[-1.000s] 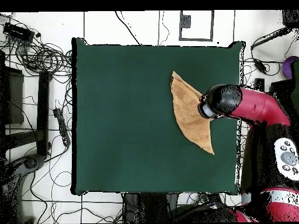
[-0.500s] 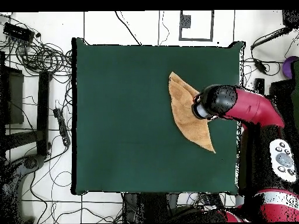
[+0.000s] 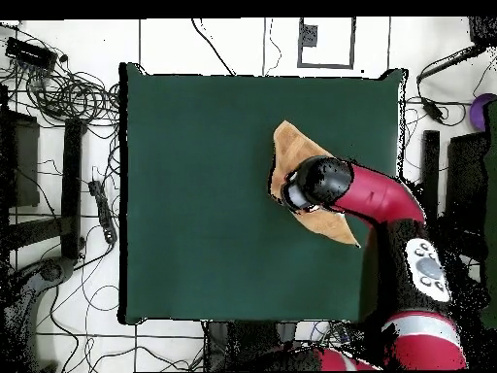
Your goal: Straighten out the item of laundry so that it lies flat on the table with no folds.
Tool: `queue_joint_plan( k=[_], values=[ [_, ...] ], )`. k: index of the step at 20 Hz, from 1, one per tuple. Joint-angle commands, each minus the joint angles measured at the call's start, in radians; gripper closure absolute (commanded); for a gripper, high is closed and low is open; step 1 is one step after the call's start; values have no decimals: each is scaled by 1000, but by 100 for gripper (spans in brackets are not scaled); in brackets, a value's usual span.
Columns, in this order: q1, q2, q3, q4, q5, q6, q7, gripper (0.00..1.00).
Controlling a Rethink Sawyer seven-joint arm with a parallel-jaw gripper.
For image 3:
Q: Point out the dark flat panel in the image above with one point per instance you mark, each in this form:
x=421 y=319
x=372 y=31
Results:
x=23 y=163
x=466 y=175

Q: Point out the purple bowl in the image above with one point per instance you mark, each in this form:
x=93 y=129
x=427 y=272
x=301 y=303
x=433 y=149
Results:
x=478 y=110

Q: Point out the black upright beam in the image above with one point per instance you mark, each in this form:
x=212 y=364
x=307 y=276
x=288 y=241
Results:
x=431 y=163
x=72 y=186

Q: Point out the dark grey chair base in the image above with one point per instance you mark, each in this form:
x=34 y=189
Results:
x=50 y=270

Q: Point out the tan terry towel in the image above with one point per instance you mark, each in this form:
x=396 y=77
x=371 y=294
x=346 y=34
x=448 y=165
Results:
x=291 y=147

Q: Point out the grey square floor frame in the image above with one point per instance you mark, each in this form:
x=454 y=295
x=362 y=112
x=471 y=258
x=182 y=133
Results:
x=352 y=42

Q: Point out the black power strip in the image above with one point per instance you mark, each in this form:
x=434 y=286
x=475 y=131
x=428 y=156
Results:
x=103 y=210

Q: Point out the black power adapter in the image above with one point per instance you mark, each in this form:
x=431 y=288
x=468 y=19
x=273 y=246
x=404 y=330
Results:
x=433 y=108

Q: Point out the black network switch box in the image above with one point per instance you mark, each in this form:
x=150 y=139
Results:
x=31 y=52

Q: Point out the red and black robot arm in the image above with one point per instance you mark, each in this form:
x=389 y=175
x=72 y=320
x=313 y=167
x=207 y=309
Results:
x=376 y=194

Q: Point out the black rod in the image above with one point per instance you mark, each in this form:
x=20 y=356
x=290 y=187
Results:
x=446 y=64

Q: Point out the dark green tablecloth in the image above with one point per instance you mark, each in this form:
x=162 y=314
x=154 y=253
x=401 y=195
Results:
x=186 y=194

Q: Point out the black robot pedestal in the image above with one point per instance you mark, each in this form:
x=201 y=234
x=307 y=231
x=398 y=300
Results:
x=233 y=342

